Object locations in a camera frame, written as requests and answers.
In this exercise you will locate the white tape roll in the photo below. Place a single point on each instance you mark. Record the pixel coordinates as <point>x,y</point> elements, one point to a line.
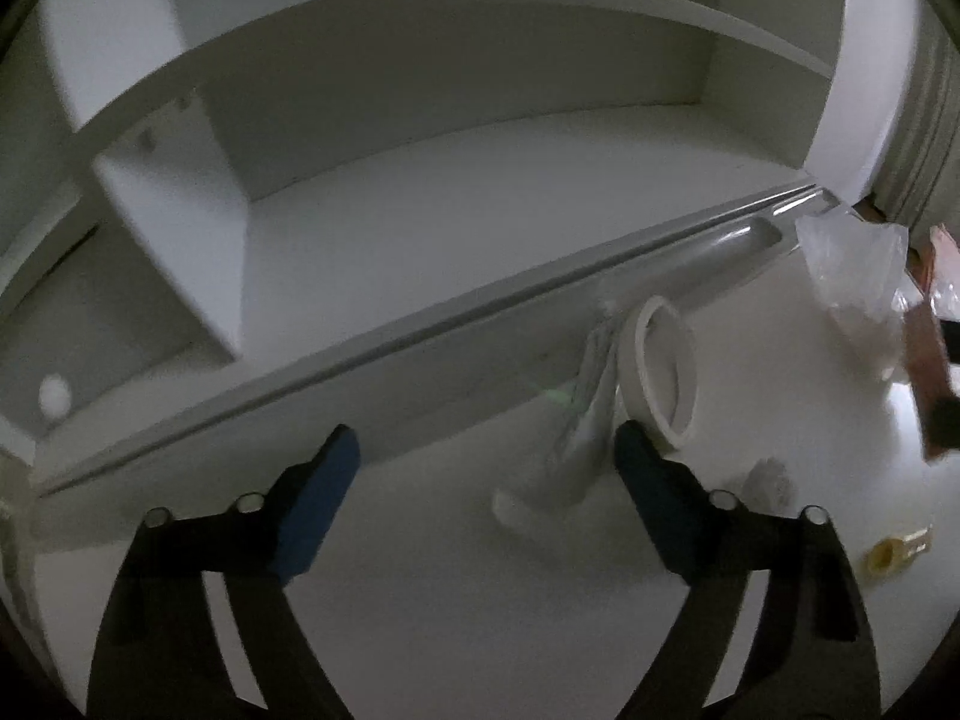
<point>667,375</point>

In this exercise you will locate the small grey drawer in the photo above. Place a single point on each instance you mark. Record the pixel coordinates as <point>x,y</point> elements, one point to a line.
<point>112,330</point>

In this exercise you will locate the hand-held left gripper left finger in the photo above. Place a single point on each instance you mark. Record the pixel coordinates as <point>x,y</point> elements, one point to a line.
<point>315,510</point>

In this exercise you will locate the brown packet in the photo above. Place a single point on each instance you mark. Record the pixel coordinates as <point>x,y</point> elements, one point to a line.
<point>926,375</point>

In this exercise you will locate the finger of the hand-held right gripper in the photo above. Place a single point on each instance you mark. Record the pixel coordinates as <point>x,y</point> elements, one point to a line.
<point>952,341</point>
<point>946,424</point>

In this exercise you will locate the yellow wrapper strip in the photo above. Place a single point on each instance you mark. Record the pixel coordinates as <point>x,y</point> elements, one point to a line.
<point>892,551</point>

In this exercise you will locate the clear plastic bag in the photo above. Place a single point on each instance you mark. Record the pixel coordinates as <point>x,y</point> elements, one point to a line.
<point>847,270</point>

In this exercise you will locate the grey desk shelf unit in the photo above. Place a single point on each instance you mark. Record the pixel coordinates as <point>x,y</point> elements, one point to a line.
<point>450,165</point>

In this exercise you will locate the white drawer knob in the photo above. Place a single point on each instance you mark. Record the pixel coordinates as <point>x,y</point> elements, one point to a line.
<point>54,394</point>

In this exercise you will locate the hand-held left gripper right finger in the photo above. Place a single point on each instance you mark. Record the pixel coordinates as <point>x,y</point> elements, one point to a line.
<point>652,495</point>

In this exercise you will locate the clear plastic wrapper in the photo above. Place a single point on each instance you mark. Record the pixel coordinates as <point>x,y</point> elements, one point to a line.
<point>577,427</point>

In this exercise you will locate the pale ribbed curtain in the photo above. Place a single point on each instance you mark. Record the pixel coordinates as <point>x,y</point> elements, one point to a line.
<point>926,135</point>

